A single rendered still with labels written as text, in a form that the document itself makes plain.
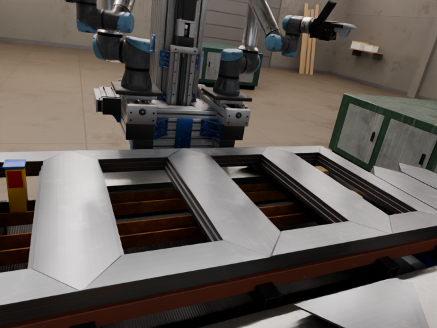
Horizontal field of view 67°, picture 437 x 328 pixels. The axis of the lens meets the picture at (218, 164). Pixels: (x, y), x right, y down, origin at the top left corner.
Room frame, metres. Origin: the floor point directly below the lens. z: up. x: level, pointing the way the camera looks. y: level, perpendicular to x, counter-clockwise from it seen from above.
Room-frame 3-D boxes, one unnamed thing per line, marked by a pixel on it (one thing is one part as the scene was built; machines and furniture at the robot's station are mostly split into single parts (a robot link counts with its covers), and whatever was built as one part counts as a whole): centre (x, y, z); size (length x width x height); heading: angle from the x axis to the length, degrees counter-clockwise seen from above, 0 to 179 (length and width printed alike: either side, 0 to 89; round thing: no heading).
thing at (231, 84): (1.87, 0.02, 1.09); 0.15 x 0.15 x 0.10
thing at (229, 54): (1.88, 0.01, 1.20); 0.13 x 0.12 x 0.14; 141
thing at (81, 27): (1.40, 0.59, 1.34); 0.11 x 0.08 x 0.11; 89
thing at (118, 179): (1.58, 0.05, 0.67); 1.30 x 0.20 x 0.03; 117
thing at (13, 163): (0.95, 0.65, 0.88); 0.06 x 0.06 x 0.02; 27
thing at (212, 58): (8.78, 0.71, 0.44); 2.15 x 1.96 x 0.88; 116
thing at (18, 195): (0.95, 0.65, 0.78); 0.05 x 0.05 x 0.19; 27
